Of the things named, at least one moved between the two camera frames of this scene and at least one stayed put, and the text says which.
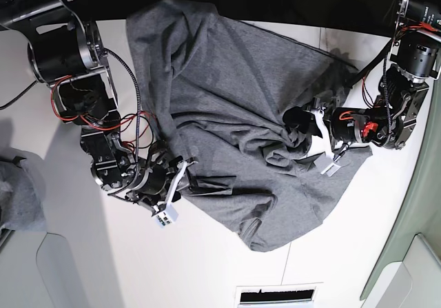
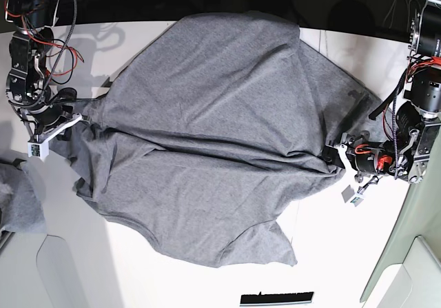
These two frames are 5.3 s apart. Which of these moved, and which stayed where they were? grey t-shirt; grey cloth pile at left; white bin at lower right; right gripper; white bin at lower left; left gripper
Moved: left gripper; right gripper; grey t-shirt
Stayed: white bin at lower left; grey cloth pile at left; white bin at lower right
